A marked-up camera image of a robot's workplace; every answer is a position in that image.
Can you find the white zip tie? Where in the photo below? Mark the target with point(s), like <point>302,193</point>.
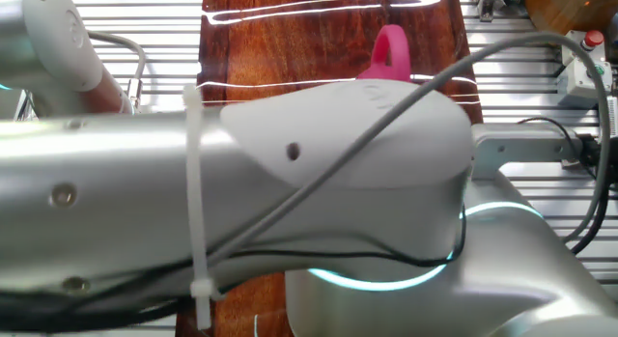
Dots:
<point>194,182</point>

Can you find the pink plastic watering can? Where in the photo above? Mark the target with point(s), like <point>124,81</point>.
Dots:
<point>398,52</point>

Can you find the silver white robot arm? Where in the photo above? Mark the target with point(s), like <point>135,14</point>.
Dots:
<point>120,182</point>

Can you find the grey box with red button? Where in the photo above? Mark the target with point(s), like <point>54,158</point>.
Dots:
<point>593,39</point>

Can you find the silver ribbed depth camera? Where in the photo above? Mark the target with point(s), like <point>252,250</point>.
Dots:
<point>613,117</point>

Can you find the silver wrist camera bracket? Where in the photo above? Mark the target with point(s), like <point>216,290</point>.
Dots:
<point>521,144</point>

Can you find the glossy wood grain board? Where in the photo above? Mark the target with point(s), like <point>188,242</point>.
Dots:
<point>289,42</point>

